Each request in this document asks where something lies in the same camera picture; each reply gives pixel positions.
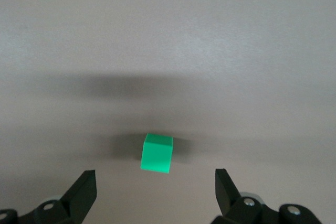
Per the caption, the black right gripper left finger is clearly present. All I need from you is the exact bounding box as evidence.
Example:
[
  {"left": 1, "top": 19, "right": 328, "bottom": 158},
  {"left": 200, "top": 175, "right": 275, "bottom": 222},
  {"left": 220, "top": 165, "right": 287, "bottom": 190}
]
[{"left": 0, "top": 170, "right": 97, "bottom": 224}]

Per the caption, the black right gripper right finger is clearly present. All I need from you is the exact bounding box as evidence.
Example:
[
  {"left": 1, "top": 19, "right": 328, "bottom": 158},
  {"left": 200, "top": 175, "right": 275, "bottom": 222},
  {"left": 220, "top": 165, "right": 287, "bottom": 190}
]
[{"left": 212, "top": 168, "right": 324, "bottom": 224}]

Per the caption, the green cube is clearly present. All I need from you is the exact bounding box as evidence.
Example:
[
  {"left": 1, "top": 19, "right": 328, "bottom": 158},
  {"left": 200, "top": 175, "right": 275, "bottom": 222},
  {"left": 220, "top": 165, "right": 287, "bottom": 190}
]
[{"left": 140, "top": 133, "right": 174, "bottom": 174}]

